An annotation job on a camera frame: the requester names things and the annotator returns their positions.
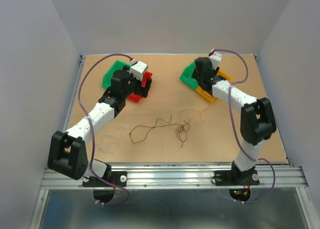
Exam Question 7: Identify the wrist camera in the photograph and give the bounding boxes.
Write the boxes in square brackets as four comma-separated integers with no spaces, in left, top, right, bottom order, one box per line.
[129,59,148,82]
[208,49,222,71]

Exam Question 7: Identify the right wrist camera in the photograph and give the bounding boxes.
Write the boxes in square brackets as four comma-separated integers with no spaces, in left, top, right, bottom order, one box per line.
[208,49,222,71]

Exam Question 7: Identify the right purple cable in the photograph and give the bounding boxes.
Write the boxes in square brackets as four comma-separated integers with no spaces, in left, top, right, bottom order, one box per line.
[212,48,276,205]

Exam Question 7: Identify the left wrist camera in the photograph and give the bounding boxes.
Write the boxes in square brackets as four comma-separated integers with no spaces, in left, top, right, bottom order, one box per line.
[129,59,148,82]

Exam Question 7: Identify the right green bin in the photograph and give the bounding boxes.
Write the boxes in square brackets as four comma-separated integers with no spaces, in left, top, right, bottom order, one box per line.
[179,61,198,91]

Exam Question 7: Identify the purple cable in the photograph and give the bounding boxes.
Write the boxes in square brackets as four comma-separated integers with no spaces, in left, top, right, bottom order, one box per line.
[212,48,276,205]
[77,53,135,207]

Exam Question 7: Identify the left green bin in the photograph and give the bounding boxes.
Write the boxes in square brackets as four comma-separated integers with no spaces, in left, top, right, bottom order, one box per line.
[102,60,131,89]

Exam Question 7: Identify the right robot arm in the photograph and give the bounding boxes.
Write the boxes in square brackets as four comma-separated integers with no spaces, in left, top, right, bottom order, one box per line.
[192,57,277,186]

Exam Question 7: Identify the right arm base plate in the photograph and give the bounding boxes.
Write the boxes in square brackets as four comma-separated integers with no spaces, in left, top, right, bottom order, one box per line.
[212,170,260,187]

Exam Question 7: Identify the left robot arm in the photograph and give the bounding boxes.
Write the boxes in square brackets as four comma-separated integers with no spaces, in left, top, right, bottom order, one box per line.
[47,61,152,186]

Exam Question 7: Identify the aluminium frame rail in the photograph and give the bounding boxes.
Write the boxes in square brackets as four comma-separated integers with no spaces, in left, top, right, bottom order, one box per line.
[31,54,320,229]

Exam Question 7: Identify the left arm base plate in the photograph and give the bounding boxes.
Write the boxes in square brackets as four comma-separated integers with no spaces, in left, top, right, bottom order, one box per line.
[82,170,128,188]

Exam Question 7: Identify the yellow wire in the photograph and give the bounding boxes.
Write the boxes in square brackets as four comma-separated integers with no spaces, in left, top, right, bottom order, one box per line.
[178,105,213,125]

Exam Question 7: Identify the yellow bin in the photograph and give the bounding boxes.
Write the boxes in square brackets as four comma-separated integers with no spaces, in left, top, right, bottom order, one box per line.
[194,70,233,103]

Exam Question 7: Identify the green bin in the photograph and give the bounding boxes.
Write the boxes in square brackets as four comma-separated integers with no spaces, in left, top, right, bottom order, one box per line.
[179,61,198,91]
[102,60,131,89]

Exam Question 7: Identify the red bin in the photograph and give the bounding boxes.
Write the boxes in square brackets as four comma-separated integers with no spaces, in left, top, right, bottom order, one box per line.
[128,71,153,103]

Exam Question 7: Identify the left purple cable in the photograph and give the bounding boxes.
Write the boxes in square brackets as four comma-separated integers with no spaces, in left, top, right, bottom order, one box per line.
[77,53,135,207]

